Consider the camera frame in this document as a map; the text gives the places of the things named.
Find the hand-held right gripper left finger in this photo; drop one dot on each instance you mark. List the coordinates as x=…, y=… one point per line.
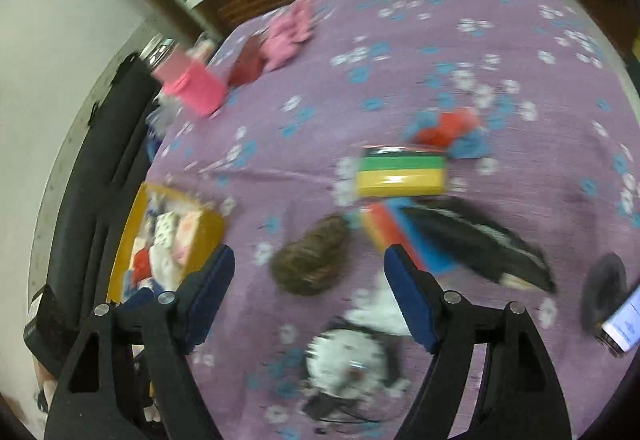
x=210, y=300

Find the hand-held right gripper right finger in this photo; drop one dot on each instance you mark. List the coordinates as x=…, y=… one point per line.
x=412, y=300

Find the yellow storage box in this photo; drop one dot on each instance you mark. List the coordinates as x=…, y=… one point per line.
x=210, y=225

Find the white cloth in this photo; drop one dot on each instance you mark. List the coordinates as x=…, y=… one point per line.
x=380, y=310

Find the multicolour sponge packet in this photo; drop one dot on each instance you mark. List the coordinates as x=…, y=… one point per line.
x=395, y=230

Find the brown yarn ball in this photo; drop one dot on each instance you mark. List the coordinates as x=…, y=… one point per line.
x=310, y=255

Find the green yellow sponge pack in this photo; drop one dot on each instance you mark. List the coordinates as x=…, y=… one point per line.
x=400, y=172

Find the black chair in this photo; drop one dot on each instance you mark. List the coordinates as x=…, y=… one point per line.
x=100, y=200

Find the red and blue cloth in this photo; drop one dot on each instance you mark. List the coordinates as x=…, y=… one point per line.
x=450, y=132

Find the black round phone stand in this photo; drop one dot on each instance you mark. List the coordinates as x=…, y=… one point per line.
x=605, y=290

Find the smartphone with lit screen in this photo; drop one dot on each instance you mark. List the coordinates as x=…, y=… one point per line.
x=625, y=325

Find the purple floral tablecloth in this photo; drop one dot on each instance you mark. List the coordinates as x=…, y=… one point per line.
x=400, y=69

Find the dark red cloth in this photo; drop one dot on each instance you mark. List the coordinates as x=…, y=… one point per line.
x=246, y=64

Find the pink gloves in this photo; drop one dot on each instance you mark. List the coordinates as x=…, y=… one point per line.
x=287, y=34

